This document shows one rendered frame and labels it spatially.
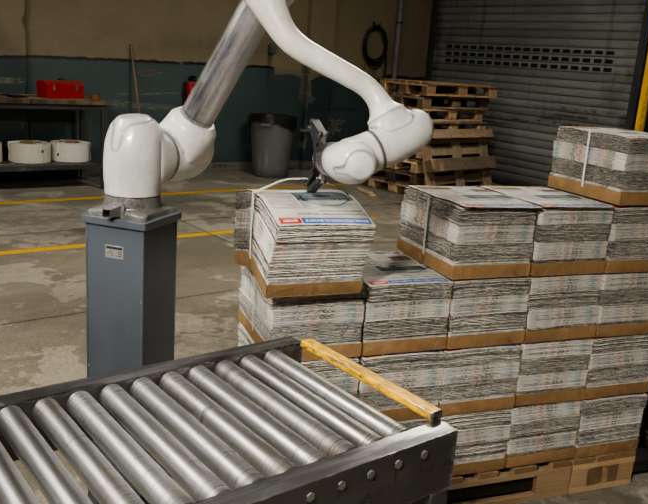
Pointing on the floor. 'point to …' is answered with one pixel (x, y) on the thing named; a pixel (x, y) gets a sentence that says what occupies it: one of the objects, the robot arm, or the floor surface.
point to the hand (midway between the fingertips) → (304, 154)
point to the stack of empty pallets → (399, 173)
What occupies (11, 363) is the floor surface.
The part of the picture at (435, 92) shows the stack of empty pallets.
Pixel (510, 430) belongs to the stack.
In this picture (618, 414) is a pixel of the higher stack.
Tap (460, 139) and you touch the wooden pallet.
